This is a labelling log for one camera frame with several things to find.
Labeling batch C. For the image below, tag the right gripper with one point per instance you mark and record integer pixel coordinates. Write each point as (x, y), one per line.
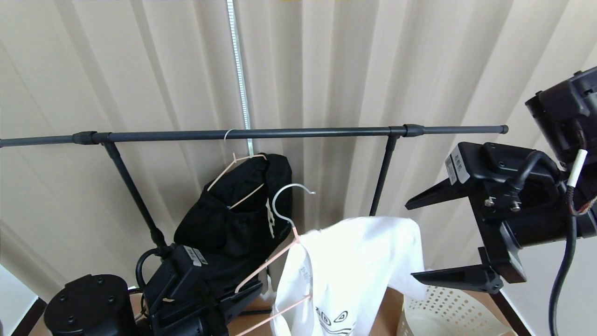
(536, 228)

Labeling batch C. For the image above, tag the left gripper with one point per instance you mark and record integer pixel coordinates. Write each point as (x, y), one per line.
(196, 322)

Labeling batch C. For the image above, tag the black garment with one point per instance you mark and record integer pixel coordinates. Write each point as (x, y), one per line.
(224, 233)

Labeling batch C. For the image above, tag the pink clothes hanger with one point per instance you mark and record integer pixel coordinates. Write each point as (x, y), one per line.
(225, 136)
(295, 235)

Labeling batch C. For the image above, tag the white garment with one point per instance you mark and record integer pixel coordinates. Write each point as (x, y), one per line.
(354, 261)

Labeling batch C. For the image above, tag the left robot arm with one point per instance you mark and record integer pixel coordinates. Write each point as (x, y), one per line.
(88, 303)

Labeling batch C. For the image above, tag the white laundry basket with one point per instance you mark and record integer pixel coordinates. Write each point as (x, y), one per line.
(447, 308)

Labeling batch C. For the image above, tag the black clothes rack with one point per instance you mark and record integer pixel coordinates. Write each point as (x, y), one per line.
(186, 135)

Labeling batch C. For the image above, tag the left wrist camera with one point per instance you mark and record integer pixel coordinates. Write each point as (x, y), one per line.
(177, 275)

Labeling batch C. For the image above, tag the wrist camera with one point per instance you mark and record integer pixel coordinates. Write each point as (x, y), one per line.
(471, 161)
(177, 275)

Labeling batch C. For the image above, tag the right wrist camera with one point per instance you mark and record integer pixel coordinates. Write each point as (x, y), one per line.
(471, 161)

